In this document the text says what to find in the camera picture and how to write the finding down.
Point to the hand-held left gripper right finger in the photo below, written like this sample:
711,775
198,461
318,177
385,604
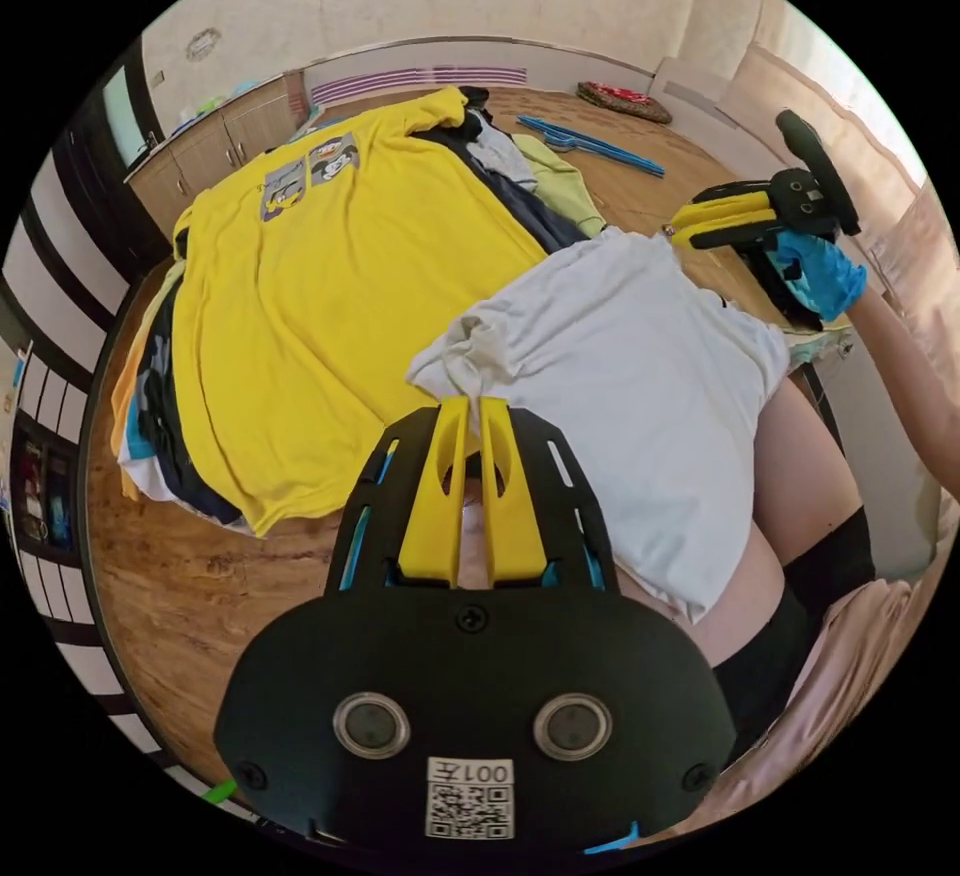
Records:
517,523

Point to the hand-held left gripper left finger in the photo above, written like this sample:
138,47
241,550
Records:
431,516

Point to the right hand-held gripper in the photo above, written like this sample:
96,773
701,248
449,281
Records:
802,205

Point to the white long sleeve shirt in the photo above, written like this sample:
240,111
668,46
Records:
615,396

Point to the person's right forearm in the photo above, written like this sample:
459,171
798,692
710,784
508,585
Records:
907,373

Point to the person's right hand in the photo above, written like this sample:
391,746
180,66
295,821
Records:
821,272

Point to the blue clothes hanger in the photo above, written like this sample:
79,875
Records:
600,147

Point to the pink curtain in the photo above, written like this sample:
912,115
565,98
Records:
825,103

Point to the red patterned cushion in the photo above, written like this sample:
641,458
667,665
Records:
626,102

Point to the pile of clothes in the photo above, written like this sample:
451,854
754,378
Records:
300,321

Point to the person's body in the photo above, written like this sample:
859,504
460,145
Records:
787,516

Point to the wooden cupboard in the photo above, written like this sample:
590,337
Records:
210,148

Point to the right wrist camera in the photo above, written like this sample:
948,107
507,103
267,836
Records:
821,163

